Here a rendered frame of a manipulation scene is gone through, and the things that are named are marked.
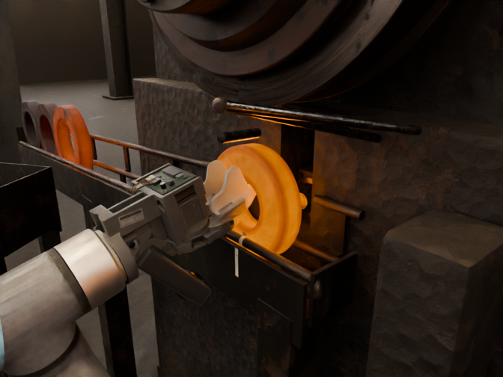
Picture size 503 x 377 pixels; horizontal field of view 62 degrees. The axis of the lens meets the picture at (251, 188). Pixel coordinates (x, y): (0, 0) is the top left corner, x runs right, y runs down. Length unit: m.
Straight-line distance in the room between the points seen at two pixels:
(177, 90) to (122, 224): 0.38
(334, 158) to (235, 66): 0.17
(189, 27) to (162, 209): 0.20
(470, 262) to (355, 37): 0.19
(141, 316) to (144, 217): 1.20
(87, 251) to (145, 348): 1.08
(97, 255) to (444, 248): 0.31
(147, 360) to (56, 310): 1.03
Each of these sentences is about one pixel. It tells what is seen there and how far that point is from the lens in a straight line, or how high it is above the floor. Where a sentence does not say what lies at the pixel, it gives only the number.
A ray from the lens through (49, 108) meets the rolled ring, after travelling 1.29.
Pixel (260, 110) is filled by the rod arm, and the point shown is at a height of 0.89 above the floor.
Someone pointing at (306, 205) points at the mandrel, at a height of 0.73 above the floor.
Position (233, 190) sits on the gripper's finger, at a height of 0.78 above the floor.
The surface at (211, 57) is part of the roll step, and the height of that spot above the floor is 0.93.
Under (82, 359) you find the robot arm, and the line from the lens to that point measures 0.49.
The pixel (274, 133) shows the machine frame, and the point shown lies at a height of 0.83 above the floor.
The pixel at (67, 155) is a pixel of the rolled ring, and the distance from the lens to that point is 1.21.
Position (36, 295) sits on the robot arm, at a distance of 0.44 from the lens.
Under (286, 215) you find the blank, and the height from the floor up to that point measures 0.75.
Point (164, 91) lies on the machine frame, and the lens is 0.82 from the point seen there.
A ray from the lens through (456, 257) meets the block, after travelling 0.35.
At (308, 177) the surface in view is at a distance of 0.60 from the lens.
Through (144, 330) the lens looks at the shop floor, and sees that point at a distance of 1.57.
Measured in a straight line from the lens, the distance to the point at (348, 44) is 0.37.
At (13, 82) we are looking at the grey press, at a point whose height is 0.66.
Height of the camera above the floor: 0.95
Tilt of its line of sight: 20 degrees down
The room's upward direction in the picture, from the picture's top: straight up
